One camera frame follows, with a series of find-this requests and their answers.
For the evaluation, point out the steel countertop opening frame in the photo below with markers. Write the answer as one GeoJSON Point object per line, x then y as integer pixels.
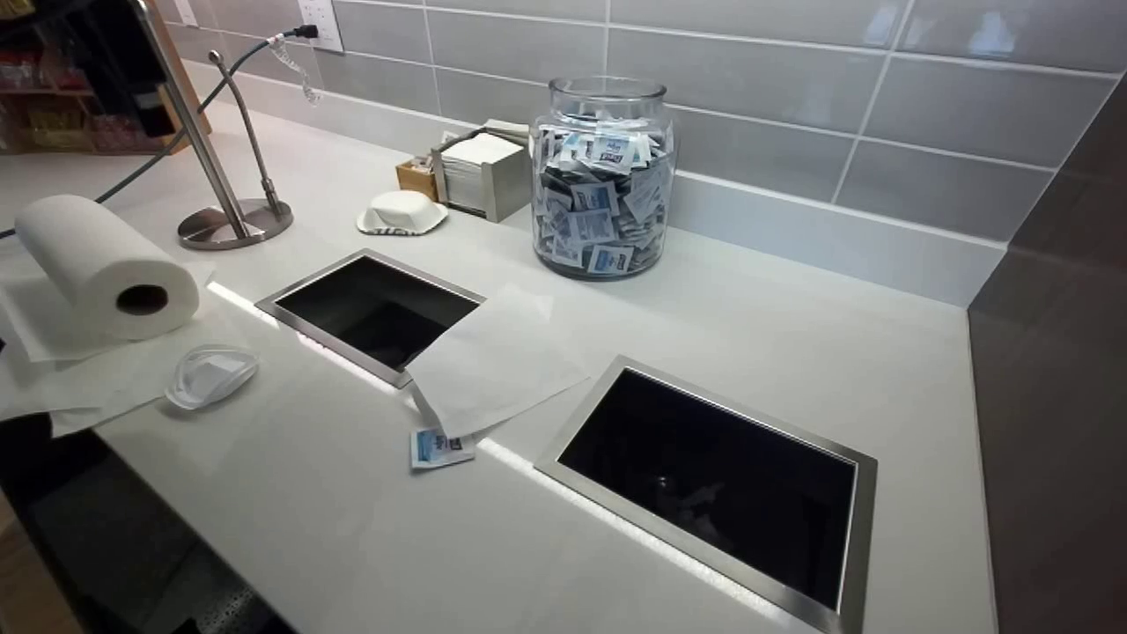
{"type": "Point", "coordinates": [370, 313]}
{"type": "Point", "coordinates": [774, 510]}

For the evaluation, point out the small white dish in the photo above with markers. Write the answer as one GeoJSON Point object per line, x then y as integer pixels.
{"type": "Point", "coordinates": [399, 214]}

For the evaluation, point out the small brown box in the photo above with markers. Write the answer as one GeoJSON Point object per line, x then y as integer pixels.
{"type": "Point", "coordinates": [418, 179]}

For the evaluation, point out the white paper napkin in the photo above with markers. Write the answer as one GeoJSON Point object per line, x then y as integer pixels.
{"type": "Point", "coordinates": [493, 364]}

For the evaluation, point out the left steel countertop opening frame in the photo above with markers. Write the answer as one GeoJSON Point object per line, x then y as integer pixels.
{"type": "Point", "coordinates": [370, 313]}

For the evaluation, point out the right steel countertop opening frame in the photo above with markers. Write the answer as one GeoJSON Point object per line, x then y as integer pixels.
{"type": "Point", "coordinates": [774, 510]}

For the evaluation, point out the blue sugar packet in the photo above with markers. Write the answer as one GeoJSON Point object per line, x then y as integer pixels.
{"type": "Point", "coordinates": [431, 448]}

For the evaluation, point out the glass jar of sugar packets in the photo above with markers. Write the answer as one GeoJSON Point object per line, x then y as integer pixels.
{"type": "Point", "coordinates": [605, 179]}

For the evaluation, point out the wooden shelf with goods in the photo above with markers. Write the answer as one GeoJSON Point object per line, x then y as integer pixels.
{"type": "Point", "coordinates": [83, 74]}

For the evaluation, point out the white wall outlet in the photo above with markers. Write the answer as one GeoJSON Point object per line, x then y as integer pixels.
{"type": "Point", "coordinates": [324, 24]}

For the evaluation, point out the white paper towel roll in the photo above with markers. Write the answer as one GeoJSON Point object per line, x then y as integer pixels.
{"type": "Point", "coordinates": [92, 316]}

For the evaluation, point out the white napkin dispenser box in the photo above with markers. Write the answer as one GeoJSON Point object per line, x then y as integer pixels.
{"type": "Point", "coordinates": [482, 175]}

